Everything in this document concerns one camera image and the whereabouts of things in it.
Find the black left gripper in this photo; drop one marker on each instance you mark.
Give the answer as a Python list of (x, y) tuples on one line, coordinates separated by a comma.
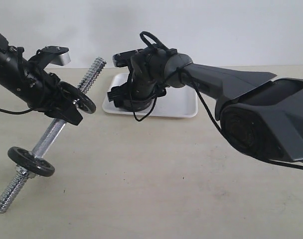
[(44, 92)]

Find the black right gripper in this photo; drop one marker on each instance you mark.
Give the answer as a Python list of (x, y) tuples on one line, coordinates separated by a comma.
[(137, 88)]

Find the black weight plate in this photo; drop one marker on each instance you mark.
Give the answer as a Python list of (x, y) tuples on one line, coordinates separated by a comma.
[(84, 97), (25, 159), (135, 106)]

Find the chrome threaded dumbbell bar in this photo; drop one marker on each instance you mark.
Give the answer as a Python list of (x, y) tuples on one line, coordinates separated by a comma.
[(54, 129)]

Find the white plastic tray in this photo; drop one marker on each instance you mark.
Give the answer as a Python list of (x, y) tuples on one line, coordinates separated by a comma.
[(177, 103)]

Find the chrome star collar nut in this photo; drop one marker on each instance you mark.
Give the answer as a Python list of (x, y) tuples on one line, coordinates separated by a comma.
[(24, 172)]

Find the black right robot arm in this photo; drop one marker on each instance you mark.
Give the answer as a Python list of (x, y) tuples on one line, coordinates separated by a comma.
[(259, 114)]

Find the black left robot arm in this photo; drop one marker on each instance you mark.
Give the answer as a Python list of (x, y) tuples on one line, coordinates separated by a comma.
[(10, 59)]

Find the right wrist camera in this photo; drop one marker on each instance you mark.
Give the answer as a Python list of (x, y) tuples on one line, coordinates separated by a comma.
[(122, 59)]

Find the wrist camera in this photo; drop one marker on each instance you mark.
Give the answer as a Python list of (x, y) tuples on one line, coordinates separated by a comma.
[(55, 55), (122, 59)]

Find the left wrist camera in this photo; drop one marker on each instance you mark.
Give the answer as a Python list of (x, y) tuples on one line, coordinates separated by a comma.
[(55, 55)]

